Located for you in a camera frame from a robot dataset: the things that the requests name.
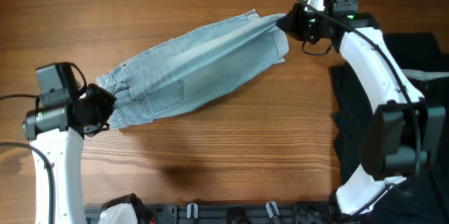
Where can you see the right white rail clip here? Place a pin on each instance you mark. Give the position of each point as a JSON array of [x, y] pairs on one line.
[[272, 209]]

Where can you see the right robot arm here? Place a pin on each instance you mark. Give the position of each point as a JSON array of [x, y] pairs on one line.
[[404, 133]]

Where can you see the black clothes pile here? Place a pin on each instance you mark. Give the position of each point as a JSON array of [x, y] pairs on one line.
[[422, 61]]

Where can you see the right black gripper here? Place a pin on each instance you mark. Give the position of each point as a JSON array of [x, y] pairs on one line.
[[302, 24]]

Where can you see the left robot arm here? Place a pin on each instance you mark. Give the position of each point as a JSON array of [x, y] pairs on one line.
[[65, 114]]

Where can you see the black mounting rail base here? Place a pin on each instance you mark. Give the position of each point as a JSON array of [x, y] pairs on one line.
[[299, 213]]

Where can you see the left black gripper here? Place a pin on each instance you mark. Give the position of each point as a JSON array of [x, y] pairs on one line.
[[96, 91]]

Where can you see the white rail clip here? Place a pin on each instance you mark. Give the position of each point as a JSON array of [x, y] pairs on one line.
[[192, 211], [272, 209]]

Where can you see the left white rail clip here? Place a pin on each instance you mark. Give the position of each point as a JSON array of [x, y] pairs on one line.
[[192, 211]]

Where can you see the light blue denim jeans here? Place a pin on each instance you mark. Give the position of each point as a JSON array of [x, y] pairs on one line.
[[186, 72]]

